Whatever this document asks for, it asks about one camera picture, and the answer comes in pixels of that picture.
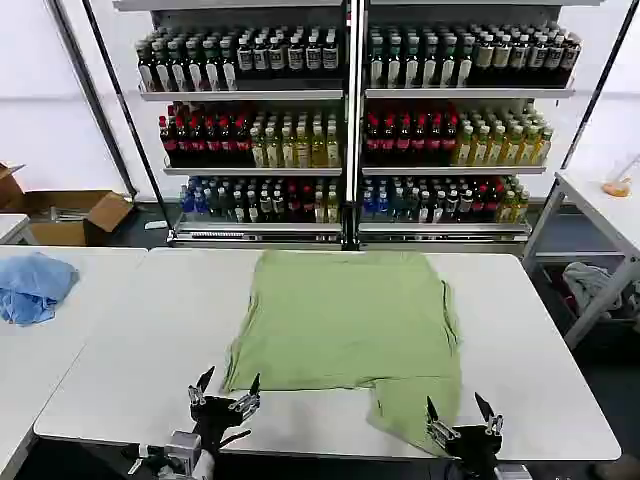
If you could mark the dark storage basket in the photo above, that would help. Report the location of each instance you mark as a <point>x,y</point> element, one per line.
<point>565,310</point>

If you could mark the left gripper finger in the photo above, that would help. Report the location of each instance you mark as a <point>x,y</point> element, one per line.
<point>200,391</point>
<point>250,397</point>

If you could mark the blue crumpled cloth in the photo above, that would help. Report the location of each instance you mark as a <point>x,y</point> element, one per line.
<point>35,287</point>

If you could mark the grey crumpled cloth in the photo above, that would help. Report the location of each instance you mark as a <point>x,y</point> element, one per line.
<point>590,287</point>

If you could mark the shelf rack with bottles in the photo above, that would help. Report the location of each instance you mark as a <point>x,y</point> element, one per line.
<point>345,130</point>

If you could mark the orange object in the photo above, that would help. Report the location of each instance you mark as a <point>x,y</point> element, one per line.
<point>615,187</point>

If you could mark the small open cardboard box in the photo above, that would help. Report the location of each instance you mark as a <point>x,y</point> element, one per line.
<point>9,187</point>

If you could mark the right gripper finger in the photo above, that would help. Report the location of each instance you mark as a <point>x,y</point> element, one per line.
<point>441,429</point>
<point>492,422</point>

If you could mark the green polo shirt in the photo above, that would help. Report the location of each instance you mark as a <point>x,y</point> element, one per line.
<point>345,325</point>

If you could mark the small white floor object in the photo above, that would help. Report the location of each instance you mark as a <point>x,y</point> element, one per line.
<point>155,225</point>

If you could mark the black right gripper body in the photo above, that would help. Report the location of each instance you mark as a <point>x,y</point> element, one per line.
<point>472,447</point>

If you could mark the white side table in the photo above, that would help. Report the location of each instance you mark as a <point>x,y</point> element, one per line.
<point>595,210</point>

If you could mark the large open cardboard box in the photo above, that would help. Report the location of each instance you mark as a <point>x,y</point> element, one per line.
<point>60,220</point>

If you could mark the black frame pole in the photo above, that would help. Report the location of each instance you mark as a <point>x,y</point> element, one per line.
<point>130,110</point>
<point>95,100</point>
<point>600,97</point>

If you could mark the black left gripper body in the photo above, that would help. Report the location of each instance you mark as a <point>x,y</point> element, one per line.
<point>215,417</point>

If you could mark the small white table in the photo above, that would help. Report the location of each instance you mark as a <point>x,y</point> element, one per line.
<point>12,225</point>

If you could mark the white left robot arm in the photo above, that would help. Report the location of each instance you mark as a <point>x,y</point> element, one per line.
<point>182,452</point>

